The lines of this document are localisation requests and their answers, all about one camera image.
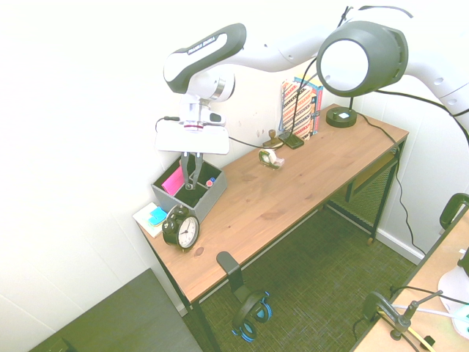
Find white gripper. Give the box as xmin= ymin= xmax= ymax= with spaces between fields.
xmin=154 ymin=122 xmax=231 ymax=190

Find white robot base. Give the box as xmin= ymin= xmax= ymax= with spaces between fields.
xmin=437 ymin=247 xmax=469 ymax=333

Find pink sticky note pad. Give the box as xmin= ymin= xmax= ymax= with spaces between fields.
xmin=161 ymin=166 xmax=185 ymax=196

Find grey felt desk organizer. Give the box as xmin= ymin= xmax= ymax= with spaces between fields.
xmin=150 ymin=159 xmax=229 ymax=224

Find blue sticky note pad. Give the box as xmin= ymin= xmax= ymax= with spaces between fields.
xmin=148 ymin=206 xmax=167 ymax=225

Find black twin-bell alarm clock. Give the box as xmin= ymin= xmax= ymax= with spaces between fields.
xmin=161 ymin=205 xmax=202 ymax=252

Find white notepad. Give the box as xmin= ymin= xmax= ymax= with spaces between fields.
xmin=132 ymin=201 xmax=173 ymax=238

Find black phone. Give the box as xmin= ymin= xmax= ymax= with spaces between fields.
xmin=278 ymin=131 xmax=306 ymax=150

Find black headphone hanger clamp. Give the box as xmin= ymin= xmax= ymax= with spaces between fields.
xmin=215 ymin=250 xmax=254 ymax=306

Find striped patterned book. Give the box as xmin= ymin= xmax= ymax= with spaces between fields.
xmin=279 ymin=78 xmax=317 ymax=142

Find black and blue headphones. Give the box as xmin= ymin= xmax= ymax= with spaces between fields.
xmin=230 ymin=289 xmax=273 ymax=344

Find black cabinet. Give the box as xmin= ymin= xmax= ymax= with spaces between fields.
xmin=26 ymin=267 xmax=205 ymax=352

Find black mesh desk shelf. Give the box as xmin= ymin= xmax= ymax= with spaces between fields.
xmin=328 ymin=153 xmax=399 ymax=235

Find wooden desk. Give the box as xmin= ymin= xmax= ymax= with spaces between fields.
xmin=136 ymin=138 xmax=410 ymax=352

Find black desk lamp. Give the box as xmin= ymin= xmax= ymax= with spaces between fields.
xmin=316 ymin=19 xmax=410 ymax=129

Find black C-clamp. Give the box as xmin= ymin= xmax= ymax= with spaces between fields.
xmin=361 ymin=290 xmax=405 ymax=342

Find wooden handle stamp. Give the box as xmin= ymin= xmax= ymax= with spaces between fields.
xmin=263 ymin=128 xmax=284 ymax=150

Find black lamp power cable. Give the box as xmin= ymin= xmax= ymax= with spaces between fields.
xmin=355 ymin=111 xmax=428 ymax=256

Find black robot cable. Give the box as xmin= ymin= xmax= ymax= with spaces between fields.
xmin=375 ymin=89 xmax=469 ymax=144

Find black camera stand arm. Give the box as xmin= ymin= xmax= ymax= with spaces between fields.
xmin=389 ymin=289 xmax=445 ymax=342

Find black handle clamp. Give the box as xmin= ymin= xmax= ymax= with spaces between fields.
xmin=439 ymin=192 xmax=469 ymax=231

